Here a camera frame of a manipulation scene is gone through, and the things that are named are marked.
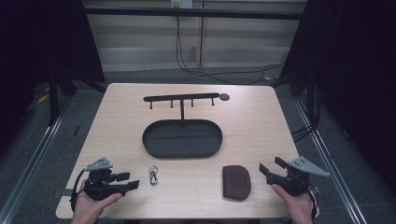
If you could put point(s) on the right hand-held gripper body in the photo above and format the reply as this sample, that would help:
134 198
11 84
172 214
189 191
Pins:
294 183

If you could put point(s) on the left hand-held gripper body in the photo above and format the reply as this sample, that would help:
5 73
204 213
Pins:
99 186

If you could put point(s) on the brown pouch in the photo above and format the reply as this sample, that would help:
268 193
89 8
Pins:
236 183

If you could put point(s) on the black key rack with tray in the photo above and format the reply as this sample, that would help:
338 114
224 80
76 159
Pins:
182 140

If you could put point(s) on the person's right hand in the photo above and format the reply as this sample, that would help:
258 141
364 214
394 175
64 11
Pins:
299 208

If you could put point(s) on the person's left hand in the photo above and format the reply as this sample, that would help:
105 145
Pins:
88 210

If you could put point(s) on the black stand leg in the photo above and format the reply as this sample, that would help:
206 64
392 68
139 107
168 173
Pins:
53 99

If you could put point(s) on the yellow tape piece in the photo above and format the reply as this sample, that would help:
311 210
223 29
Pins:
42 99

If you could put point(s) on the black curtain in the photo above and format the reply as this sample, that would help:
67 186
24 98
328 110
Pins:
358 77
37 40

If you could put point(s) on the black horizontal bar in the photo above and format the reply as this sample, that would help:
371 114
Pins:
193 13

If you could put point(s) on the metal floor rail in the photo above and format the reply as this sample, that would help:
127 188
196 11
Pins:
28 174
330 161

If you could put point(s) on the white wall outlet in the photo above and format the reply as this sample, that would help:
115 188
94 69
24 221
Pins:
182 3

